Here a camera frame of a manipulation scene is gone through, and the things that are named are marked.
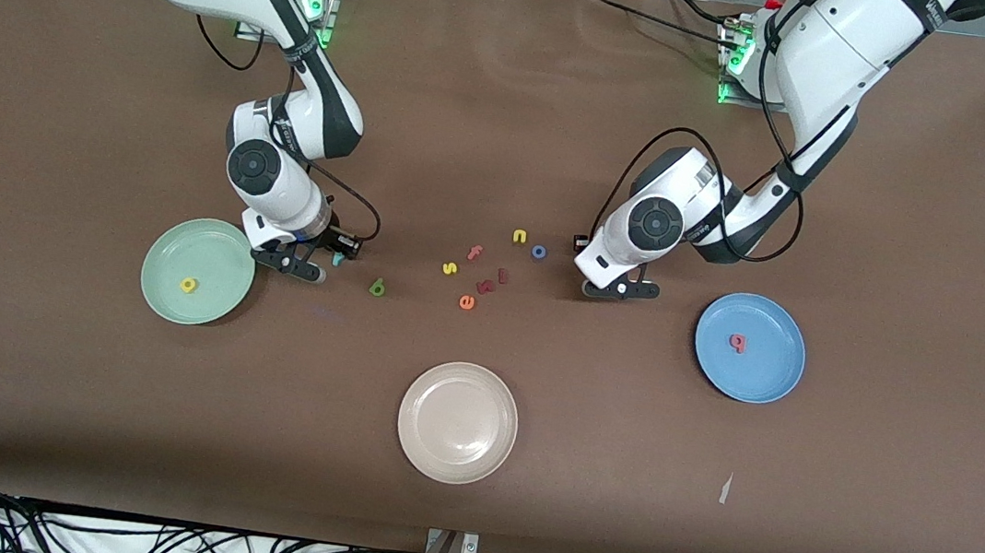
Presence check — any light green plate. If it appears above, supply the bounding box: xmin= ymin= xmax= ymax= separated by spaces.
xmin=135 ymin=211 xmax=262 ymax=332

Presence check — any brown table cover sheet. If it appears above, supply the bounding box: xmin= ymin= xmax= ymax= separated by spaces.
xmin=0 ymin=0 xmax=985 ymax=553

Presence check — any beige plate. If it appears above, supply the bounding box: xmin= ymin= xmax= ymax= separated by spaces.
xmin=391 ymin=356 xmax=525 ymax=491

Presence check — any blue plate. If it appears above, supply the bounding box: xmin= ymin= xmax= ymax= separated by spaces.
xmin=687 ymin=288 xmax=814 ymax=410

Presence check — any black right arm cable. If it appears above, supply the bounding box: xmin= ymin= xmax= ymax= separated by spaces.
xmin=172 ymin=11 xmax=403 ymax=251

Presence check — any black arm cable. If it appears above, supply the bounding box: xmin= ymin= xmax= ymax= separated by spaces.
xmin=172 ymin=11 xmax=403 ymax=251
xmin=591 ymin=0 xmax=867 ymax=272

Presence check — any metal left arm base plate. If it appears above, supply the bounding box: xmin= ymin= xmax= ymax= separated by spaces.
xmin=711 ymin=15 xmax=796 ymax=112

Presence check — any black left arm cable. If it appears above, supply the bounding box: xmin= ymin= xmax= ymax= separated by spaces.
xmin=591 ymin=0 xmax=867 ymax=272

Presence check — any black table cable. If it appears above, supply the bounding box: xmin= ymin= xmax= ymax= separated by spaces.
xmin=576 ymin=0 xmax=743 ymax=50

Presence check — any grey metal bracket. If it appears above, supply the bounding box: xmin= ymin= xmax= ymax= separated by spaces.
xmin=424 ymin=527 xmax=481 ymax=553

